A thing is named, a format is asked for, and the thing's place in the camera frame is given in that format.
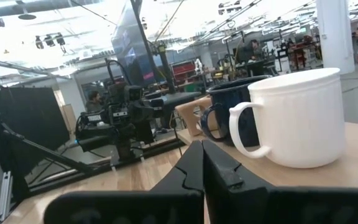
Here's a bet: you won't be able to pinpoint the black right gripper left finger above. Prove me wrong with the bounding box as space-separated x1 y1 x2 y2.
44 139 205 224

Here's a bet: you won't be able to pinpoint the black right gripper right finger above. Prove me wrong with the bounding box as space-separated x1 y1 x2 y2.
202 139 358 224

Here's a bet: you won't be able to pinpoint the wooden mug stand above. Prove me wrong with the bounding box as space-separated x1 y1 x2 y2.
175 96 219 138

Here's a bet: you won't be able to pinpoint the dark blue enamel mug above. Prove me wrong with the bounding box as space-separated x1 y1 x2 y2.
200 75 272 147

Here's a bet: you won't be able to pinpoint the white ceramic mug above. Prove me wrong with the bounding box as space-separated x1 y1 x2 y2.
228 67 347 169

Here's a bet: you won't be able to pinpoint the person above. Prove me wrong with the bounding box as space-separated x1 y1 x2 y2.
248 39 264 60
85 90 104 113

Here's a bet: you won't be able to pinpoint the black curtain panel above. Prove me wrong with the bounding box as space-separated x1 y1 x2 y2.
0 73 71 177

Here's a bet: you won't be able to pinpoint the black table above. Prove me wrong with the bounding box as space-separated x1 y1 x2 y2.
152 91 202 129

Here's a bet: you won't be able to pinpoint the large hanging screen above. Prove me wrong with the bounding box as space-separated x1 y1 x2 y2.
111 0 165 88

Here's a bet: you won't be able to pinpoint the black pole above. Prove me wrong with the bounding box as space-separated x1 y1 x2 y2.
156 42 177 95

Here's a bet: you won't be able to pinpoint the red storage rack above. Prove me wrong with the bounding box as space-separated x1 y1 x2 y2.
170 60 198 84

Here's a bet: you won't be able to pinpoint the black ceiling spotlights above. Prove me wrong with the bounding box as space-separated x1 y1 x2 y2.
34 32 67 54

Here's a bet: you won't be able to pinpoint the silver aluminium extrusion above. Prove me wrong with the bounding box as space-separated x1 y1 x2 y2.
0 170 14 223

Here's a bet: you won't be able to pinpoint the white pillar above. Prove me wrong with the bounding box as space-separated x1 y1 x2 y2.
315 0 356 75

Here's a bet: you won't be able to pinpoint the black frame strut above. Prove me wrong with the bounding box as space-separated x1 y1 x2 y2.
1 122 94 175

